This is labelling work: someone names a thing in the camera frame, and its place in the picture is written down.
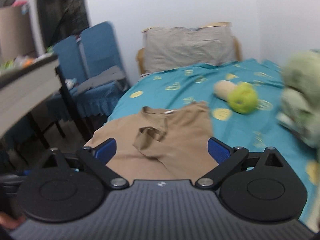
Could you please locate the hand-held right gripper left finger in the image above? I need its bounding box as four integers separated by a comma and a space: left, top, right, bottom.
41, 137, 130, 189

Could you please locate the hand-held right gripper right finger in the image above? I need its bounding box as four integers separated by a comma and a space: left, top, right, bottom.
195, 137, 284, 190

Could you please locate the tan t-shirt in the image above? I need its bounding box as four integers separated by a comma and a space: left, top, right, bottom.
85, 101, 219, 180

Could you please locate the person's left hand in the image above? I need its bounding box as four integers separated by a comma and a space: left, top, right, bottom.
0, 212, 25, 230

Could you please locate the teal printed bed sheet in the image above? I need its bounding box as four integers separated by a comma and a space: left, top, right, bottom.
107, 58, 320, 233

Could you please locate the green and beige plush toy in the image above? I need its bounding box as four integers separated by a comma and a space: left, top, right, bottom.
214, 80, 258, 115

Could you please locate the grey seat cushion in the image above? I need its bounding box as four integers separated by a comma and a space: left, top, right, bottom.
75, 65, 127, 93

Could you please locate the white table with black legs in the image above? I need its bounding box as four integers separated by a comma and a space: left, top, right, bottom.
0, 54, 93, 150

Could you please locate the tan bed headboard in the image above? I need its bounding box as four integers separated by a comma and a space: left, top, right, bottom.
136, 36, 242, 75

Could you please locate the blue covered chair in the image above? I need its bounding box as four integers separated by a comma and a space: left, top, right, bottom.
46, 35, 88, 130
80, 21, 130, 117

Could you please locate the green fleece blanket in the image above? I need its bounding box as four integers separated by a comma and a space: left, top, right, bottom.
276, 51, 320, 148

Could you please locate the grey pillow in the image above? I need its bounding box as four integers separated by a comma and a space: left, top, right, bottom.
144, 25, 237, 74

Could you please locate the cardboard box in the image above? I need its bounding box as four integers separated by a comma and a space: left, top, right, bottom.
0, 4, 35, 58

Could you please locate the dark window with grille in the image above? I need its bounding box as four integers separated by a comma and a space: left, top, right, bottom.
35, 0, 90, 49

